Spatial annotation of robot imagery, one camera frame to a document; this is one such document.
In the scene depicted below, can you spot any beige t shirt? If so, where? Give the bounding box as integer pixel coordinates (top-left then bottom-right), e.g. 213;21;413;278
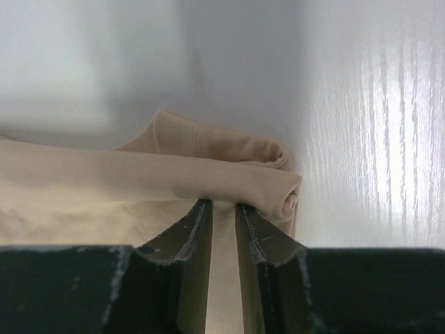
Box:
1;111;301;333

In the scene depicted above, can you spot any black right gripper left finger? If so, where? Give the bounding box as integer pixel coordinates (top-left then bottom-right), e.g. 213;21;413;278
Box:
1;200;213;333

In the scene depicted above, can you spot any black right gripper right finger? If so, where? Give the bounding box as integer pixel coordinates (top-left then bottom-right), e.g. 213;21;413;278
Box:
236;205;444;333

